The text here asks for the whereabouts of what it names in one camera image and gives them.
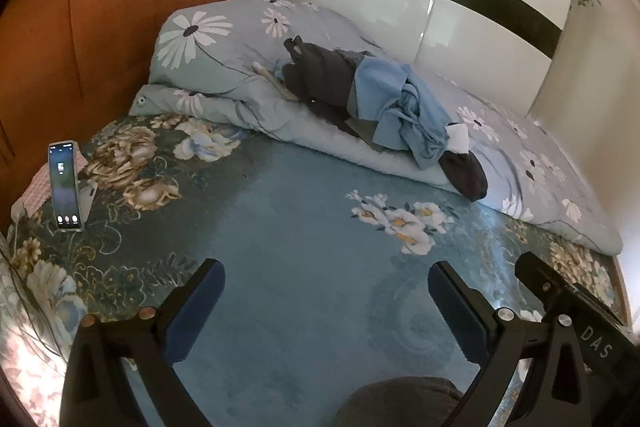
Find light blue pants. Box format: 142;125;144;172
347;56;451;169

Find white phone stand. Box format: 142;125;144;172
78;180;98;227

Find teal floral bed blanket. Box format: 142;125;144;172
1;115;624;426

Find pink knitted cloth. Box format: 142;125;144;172
19;152;89;220

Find smartphone with lit screen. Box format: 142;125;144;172
48;141;82;231

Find black rolled garment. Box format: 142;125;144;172
438;150;488;202

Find white garment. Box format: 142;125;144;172
446;122;470;155

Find grey daisy print duvet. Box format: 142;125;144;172
131;0;623;256

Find dark grey jacket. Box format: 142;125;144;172
282;36;383;152

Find wooden headboard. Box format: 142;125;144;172
1;0;221;209

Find thin black cable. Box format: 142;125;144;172
0;225;66;360

